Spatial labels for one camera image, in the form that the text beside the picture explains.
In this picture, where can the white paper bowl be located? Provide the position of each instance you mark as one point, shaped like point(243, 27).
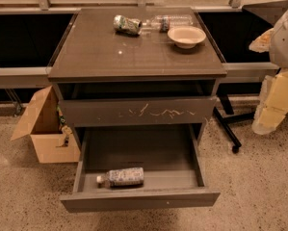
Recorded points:
point(186, 37)

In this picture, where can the open cardboard box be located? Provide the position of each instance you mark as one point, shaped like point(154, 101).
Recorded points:
point(40, 121)

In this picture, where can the green crushed can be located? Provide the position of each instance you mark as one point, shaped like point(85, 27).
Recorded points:
point(130, 26)

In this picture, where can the blue label plastic bottle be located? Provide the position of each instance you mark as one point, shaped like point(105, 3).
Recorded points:
point(133, 176)

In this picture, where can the closed grey upper drawer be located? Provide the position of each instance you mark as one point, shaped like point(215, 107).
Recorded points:
point(138, 111)

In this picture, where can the items in cardboard box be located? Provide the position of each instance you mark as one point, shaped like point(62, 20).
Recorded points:
point(63, 126)

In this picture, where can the grey drawer cabinet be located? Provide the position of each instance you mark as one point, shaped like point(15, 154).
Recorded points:
point(97, 62)

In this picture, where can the clear plastic water bottle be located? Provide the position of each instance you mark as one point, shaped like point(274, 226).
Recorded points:
point(162, 23)

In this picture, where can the black stand with legs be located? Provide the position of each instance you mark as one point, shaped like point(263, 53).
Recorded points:
point(244, 78)

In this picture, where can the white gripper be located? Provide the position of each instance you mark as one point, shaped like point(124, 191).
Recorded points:
point(285, 43)

